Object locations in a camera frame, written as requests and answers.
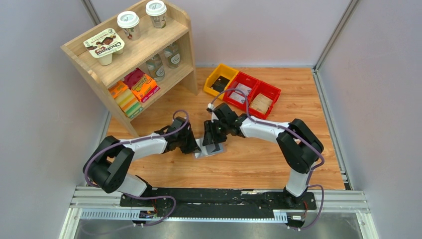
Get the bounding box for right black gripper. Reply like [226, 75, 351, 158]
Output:
[203, 119, 229, 146]

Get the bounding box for dark grey credit card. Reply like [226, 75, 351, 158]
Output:
[205, 143, 224, 156]

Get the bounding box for beige card holder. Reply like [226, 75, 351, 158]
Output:
[194, 137, 225, 159]

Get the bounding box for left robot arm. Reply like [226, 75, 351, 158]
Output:
[83, 117, 201, 207]

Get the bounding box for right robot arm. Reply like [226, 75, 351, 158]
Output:
[201, 103, 324, 209]

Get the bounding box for white cards in bin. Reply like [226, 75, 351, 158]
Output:
[228, 83, 252, 104]

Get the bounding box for black cards in bin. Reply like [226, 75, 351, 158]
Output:
[210, 76, 230, 93]

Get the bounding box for tan cards in bin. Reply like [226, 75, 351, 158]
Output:
[249, 93, 272, 115]

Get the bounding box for yellow plastic bin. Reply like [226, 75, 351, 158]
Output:
[203, 63, 239, 96]

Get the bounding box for middle red plastic bin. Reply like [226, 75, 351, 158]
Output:
[223, 72, 260, 111]

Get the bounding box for red plastic bin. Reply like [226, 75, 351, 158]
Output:
[248, 81, 281, 120]
[223, 72, 260, 111]

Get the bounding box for orange snack box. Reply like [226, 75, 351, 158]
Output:
[131, 74, 160, 103]

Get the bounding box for right red plastic bin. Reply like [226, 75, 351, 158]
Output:
[248, 81, 281, 120]

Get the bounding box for colourful sponge stack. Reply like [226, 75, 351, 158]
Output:
[108, 81, 143, 119]

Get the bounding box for left glass jar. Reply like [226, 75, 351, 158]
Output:
[146, 54, 165, 82]

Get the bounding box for glass jar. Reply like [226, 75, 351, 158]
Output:
[164, 42, 181, 68]
[146, 54, 165, 82]

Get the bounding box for magenta snack box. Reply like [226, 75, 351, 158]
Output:
[123, 68, 146, 90]

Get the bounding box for right glass jar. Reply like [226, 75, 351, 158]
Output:
[164, 42, 181, 68]

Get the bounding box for wooden shelf unit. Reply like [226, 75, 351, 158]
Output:
[61, 0, 198, 137]

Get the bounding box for Chobani yogurt cup pack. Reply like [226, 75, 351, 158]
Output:
[83, 28, 125, 66]

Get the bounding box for left paper coffee cup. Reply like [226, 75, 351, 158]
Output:
[117, 11, 141, 40]

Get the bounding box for paper coffee cup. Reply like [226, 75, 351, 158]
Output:
[145, 0, 167, 28]
[117, 11, 141, 40]

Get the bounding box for right paper coffee cup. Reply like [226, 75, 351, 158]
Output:
[145, 0, 167, 28]

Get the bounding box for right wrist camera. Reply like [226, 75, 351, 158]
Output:
[207, 103, 218, 122]

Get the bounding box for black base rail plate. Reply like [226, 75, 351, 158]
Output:
[120, 188, 317, 219]

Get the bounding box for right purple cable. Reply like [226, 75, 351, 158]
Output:
[207, 88, 326, 231]

